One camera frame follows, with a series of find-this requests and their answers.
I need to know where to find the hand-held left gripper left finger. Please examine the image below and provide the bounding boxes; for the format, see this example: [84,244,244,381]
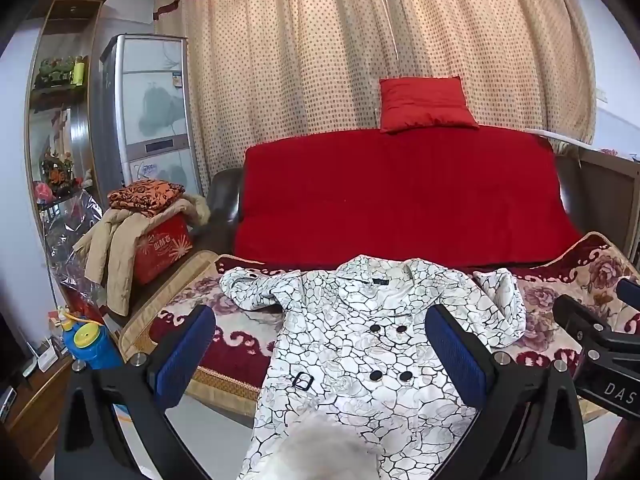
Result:
[54,304,217,480]

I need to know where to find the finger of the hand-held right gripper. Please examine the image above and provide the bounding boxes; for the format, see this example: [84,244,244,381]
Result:
[552,294,640,361]
[616,277,640,306]

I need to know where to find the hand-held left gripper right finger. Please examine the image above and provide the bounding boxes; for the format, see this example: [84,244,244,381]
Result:
[425,304,588,480]

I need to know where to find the white crackle print coat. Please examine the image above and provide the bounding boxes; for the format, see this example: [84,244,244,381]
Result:
[219,255,528,480]

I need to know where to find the person's right forearm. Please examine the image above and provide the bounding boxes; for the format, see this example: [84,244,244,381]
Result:
[602,412,640,480]

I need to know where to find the floral plush blanket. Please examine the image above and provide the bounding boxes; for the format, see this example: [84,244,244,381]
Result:
[117,232,640,421]

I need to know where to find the blue kids water bottle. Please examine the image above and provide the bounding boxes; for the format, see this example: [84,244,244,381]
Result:
[57,307,123,373]

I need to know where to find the wooden crib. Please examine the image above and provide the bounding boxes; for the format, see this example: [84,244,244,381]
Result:
[532,130,640,261]

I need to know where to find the red gift box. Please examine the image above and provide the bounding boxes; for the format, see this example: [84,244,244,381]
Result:
[132,215,195,286]

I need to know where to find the beige padded jacket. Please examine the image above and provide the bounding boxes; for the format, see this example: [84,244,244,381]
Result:
[74,194,212,317]

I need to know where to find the wooden low cabinet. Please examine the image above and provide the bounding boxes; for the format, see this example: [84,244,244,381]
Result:
[0,350,76,476]

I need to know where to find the dark brown leather sofa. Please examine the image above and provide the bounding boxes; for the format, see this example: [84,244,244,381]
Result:
[190,152,638,271]

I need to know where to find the white fluffy cloth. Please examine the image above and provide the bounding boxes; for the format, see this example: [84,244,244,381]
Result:
[272,407,383,480]

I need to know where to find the red sofa cover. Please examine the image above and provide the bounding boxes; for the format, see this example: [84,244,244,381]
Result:
[232,125,586,271]

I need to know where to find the orange black patterned cloth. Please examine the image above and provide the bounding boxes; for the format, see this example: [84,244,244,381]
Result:
[107,179,187,218]

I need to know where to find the clear plastic wrap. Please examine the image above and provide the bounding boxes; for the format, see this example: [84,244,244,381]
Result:
[42,190,108,321]

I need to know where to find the black television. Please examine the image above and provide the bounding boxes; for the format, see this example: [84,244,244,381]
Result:
[0,310,28,386]

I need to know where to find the artificial flower arrangement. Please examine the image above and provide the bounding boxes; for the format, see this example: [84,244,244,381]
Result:
[41,152,77,197]

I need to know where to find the silver refrigerator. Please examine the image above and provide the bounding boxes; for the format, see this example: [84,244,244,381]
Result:
[100,34,206,201]

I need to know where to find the red cushion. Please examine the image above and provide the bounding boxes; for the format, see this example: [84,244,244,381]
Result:
[378,76,480,134]

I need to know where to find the green ornament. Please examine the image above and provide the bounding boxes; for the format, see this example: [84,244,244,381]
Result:
[35,57,76,89]

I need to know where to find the beige dotted curtain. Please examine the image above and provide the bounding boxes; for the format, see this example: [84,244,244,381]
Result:
[152,0,598,196]

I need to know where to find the wooden display cabinet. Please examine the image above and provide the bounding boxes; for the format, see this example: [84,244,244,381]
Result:
[25,0,113,206]

